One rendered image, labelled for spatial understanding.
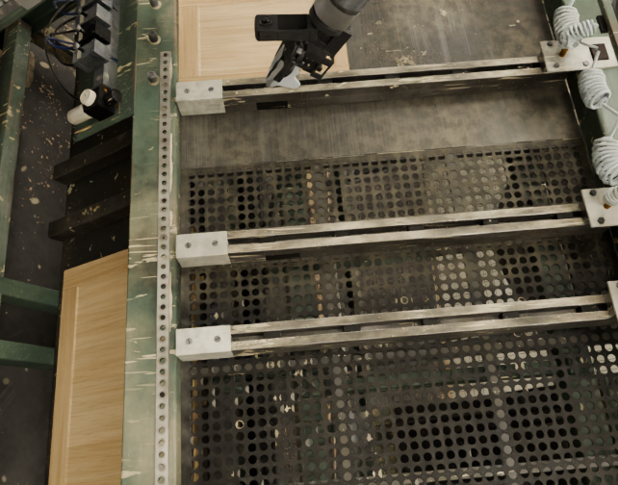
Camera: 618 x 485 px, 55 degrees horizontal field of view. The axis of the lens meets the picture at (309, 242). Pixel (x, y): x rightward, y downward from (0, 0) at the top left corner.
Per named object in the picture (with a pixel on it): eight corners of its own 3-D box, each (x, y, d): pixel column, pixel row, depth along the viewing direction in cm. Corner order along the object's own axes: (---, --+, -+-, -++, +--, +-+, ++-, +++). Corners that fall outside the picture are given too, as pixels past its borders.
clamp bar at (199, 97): (181, 91, 170) (161, 34, 147) (591, 61, 172) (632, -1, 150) (181, 121, 166) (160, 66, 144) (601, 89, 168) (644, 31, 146)
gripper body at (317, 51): (318, 83, 116) (353, 41, 107) (279, 66, 113) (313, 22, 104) (317, 55, 120) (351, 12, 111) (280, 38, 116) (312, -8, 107)
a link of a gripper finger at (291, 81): (287, 105, 123) (310, 77, 116) (261, 94, 120) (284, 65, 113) (287, 93, 124) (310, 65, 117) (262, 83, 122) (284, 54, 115)
